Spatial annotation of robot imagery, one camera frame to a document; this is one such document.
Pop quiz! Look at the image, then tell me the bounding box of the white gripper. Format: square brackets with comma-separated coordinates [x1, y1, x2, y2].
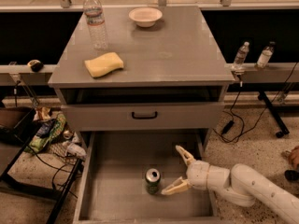
[161, 146, 210, 196]

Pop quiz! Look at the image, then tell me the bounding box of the green soda can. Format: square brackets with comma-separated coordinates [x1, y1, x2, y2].
[145, 168, 161, 195]

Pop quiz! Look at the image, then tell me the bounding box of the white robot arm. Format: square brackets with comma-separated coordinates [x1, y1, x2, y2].
[161, 146, 299, 224]

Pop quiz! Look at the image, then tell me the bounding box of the closed grey top drawer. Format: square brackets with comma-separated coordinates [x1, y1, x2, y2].
[62, 102, 224, 132]

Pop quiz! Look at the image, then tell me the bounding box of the open grey middle drawer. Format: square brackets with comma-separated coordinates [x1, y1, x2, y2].
[73, 131, 221, 224]

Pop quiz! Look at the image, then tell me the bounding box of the grey drawer cabinet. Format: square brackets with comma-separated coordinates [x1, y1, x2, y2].
[49, 7, 233, 143]

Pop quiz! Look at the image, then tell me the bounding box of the crumpled white plastic bag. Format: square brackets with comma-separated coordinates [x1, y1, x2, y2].
[63, 141, 86, 160]

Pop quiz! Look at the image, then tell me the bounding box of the yellow sponge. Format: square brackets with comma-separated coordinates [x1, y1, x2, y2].
[84, 52, 124, 78]

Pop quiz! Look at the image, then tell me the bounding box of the green snack bag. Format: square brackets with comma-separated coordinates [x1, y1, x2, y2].
[24, 113, 66, 154]

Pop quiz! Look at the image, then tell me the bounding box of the white ceramic bowl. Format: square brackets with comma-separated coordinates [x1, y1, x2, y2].
[129, 7, 163, 28]

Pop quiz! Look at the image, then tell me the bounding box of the black and yellow tape measure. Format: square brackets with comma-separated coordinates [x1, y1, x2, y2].
[27, 60, 44, 72]

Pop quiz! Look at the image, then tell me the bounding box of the clear plastic water bottle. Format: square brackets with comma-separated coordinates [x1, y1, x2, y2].
[83, 0, 108, 50]

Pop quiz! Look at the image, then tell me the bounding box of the black power adapter with cable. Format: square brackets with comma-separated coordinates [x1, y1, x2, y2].
[213, 86, 260, 144]

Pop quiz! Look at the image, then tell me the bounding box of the black drawer handle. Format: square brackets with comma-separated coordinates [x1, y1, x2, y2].
[131, 111, 158, 119]

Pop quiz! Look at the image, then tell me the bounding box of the small water bottle on rail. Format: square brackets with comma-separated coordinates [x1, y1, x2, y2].
[232, 41, 249, 70]

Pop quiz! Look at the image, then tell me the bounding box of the black metal cart frame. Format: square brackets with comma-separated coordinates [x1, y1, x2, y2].
[0, 122, 81, 224]

